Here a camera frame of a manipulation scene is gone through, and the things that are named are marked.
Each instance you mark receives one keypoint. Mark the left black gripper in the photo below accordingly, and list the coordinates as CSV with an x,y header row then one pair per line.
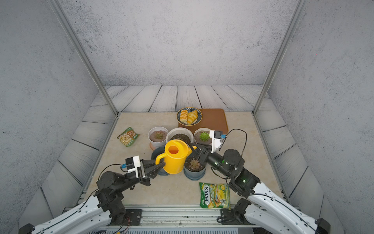
x,y
149,169

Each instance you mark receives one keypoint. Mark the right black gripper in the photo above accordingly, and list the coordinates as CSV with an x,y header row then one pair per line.
x,y
204,156

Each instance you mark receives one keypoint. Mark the blue pot pink succulent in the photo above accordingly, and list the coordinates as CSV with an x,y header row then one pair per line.
x,y
193,169

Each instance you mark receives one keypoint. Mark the white pot bright green succulent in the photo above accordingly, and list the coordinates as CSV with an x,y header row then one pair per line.
x,y
201,136

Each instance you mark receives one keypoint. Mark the yellow watering can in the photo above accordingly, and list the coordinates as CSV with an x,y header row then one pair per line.
x,y
174,156

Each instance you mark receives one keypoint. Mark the large white pot dark soil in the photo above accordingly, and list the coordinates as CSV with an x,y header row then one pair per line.
x,y
182,134

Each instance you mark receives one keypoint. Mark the white pot pink-green succulent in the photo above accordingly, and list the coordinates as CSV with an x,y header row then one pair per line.
x,y
157,137

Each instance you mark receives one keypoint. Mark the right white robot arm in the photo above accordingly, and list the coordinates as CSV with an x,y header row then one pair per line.
x,y
258,204

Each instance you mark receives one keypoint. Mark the green soup packet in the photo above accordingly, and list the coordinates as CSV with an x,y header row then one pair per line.
x,y
128,137

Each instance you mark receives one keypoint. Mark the brown wooden tray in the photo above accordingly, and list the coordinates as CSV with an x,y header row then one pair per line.
x,y
213,119

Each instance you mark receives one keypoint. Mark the blue patterned plate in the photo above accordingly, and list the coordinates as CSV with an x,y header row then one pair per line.
x,y
200,116

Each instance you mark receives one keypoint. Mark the right striped bread roll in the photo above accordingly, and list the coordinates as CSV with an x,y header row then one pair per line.
x,y
192,117

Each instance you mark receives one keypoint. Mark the striped bread roll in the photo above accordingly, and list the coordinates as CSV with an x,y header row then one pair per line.
x,y
192,117
184,116

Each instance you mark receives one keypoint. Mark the green Fox's candy bag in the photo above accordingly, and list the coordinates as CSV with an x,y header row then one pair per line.
x,y
214,196

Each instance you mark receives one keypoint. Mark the left striped bread roll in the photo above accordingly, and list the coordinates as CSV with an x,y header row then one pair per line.
x,y
184,116

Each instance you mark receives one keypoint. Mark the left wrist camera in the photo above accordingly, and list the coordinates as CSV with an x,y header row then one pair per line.
x,y
132,164

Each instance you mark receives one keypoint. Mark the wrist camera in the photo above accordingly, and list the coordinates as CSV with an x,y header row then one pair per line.
x,y
218,139
132,164

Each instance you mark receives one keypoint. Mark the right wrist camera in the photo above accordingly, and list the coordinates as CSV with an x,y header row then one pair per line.
x,y
218,139

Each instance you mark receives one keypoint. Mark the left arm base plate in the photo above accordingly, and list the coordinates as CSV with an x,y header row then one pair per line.
x,y
131,217

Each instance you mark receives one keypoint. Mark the front aluminium rail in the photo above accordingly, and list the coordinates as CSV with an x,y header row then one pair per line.
x,y
192,220

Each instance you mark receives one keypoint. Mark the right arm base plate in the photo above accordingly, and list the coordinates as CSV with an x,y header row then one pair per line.
x,y
231,217

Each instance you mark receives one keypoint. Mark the right aluminium frame post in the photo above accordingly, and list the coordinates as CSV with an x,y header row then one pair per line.
x,y
300,7

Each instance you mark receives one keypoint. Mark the aluminium frame post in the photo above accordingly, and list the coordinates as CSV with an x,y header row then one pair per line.
x,y
300,7
64,22

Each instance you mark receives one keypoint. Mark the left aluminium frame post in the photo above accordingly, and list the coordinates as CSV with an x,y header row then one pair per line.
x,y
64,22

